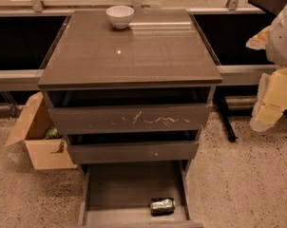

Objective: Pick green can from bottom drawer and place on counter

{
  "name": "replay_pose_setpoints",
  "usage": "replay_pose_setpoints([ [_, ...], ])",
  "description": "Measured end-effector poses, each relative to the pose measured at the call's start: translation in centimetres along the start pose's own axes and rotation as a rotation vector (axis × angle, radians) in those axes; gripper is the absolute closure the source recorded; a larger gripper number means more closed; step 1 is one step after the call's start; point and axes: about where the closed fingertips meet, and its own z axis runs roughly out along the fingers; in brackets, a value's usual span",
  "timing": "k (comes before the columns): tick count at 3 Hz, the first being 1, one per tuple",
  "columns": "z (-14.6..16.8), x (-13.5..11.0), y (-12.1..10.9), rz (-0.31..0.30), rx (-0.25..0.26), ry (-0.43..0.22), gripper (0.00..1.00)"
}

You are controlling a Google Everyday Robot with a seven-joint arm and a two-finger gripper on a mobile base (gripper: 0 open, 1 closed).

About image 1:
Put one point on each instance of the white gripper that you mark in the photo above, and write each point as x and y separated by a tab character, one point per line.
282	40

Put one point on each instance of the white ceramic bowl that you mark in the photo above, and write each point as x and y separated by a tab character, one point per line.
120	16

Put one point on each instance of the green soda can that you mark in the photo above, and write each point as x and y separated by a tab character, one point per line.
162	206

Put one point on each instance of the open cardboard box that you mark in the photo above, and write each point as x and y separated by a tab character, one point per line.
31	128

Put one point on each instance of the bottom open grey drawer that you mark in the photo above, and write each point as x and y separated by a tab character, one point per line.
118	195

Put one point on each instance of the middle grey drawer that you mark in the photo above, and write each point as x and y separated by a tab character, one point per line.
133	146

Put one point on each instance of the top grey drawer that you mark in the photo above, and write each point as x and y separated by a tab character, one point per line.
129	110

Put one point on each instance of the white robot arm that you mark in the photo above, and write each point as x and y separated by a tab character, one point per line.
276	49

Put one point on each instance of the grey drawer cabinet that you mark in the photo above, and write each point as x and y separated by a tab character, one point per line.
159	49

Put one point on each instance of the green item in box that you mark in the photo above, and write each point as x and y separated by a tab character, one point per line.
52	133

